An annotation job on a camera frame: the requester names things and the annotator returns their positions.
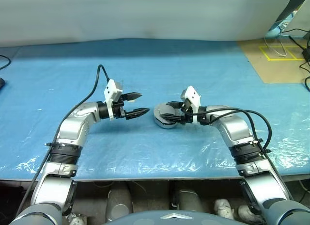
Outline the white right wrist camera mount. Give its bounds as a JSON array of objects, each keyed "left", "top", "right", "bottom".
[{"left": 180, "top": 85, "right": 202, "bottom": 124}]

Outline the light blue tape strip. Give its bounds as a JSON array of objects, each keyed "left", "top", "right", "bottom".
[{"left": 267, "top": 16, "right": 295, "bottom": 32}]

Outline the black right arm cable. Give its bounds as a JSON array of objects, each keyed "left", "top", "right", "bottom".
[{"left": 193, "top": 108, "right": 294, "bottom": 204}]

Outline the dark grey rounded cylinder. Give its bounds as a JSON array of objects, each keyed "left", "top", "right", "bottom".
[
  {"left": 106, "top": 186, "right": 133, "bottom": 221},
  {"left": 174, "top": 187, "right": 204, "bottom": 212}
]

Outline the brown cardboard sheet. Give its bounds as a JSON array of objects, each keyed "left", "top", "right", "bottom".
[{"left": 238, "top": 39, "right": 310, "bottom": 84}]

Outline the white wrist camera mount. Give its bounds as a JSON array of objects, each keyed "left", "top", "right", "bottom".
[
  {"left": 103, "top": 79, "right": 124, "bottom": 121},
  {"left": 180, "top": 85, "right": 202, "bottom": 124}
]

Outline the thin black cable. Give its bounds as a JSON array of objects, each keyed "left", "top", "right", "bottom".
[
  {"left": 299, "top": 57, "right": 310, "bottom": 92},
  {"left": 0, "top": 54, "right": 12, "bottom": 70},
  {"left": 282, "top": 28, "right": 310, "bottom": 50}
]

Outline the leaning white board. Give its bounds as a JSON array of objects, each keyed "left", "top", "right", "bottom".
[{"left": 272, "top": 0, "right": 310, "bottom": 33}]

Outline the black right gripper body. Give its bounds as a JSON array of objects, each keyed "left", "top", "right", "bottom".
[{"left": 180, "top": 98, "right": 195, "bottom": 125}]

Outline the white shoe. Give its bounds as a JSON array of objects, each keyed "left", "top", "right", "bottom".
[
  {"left": 214, "top": 198, "right": 235, "bottom": 220},
  {"left": 238, "top": 204, "right": 264, "bottom": 223}
]

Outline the blue plastic table cover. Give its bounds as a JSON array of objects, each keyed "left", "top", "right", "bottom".
[{"left": 0, "top": 38, "right": 310, "bottom": 181}]

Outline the round grey housing lid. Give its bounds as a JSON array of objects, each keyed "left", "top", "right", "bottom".
[{"left": 154, "top": 102, "right": 180, "bottom": 120}]

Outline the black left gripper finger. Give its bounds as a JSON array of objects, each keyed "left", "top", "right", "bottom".
[
  {"left": 122, "top": 92, "right": 143, "bottom": 102},
  {"left": 124, "top": 108, "right": 150, "bottom": 121}
]

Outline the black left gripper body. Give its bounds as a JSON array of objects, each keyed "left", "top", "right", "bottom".
[{"left": 112, "top": 93, "right": 127, "bottom": 120}]

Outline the white cable loop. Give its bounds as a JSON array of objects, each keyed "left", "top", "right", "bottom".
[{"left": 263, "top": 37, "right": 287, "bottom": 57}]

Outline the blue-grey robot torso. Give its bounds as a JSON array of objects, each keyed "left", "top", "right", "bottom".
[{"left": 101, "top": 209, "right": 243, "bottom": 225}]

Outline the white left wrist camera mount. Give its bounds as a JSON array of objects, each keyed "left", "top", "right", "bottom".
[{"left": 103, "top": 79, "right": 124, "bottom": 121}]

